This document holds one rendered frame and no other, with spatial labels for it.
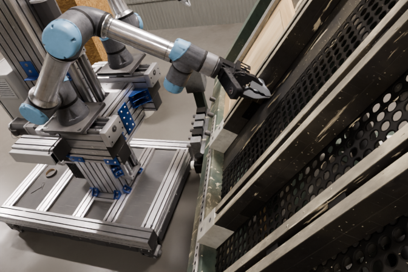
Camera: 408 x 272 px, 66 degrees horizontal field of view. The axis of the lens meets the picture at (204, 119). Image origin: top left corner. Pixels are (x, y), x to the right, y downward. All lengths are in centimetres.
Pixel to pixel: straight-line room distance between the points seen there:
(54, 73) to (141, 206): 120
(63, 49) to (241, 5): 372
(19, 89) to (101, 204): 93
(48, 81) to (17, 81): 64
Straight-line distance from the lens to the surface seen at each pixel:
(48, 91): 135
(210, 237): 104
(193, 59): 102
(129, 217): 217
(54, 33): 113
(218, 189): 123
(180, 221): 229
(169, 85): 110
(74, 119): 158
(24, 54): 179
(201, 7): 481
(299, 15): 104
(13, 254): 279
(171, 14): 502
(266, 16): 155
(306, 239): 58
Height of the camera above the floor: 184
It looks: 38 degrees down
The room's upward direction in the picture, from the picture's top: 15 degrees counter-clockwise
